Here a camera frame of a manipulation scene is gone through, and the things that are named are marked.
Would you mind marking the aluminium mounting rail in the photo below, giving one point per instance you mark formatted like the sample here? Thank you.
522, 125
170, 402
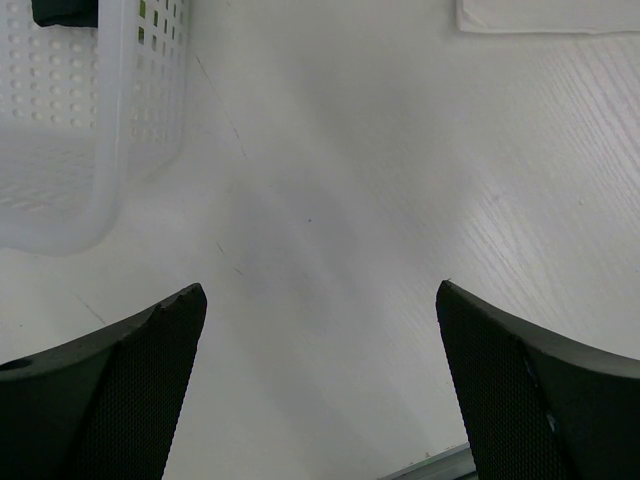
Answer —
453, 464

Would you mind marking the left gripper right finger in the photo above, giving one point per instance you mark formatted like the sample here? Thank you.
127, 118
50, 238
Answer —
536, 404

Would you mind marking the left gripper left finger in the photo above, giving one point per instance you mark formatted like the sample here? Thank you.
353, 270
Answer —
105, 405

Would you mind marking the white paper napkin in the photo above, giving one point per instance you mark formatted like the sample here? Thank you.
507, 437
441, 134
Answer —
548, 17

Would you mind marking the large white plastic basket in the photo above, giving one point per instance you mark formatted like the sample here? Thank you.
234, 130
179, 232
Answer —
83, 111

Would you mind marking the dark navy rolled napkin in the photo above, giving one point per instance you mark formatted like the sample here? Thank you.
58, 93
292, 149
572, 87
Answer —
66, 13

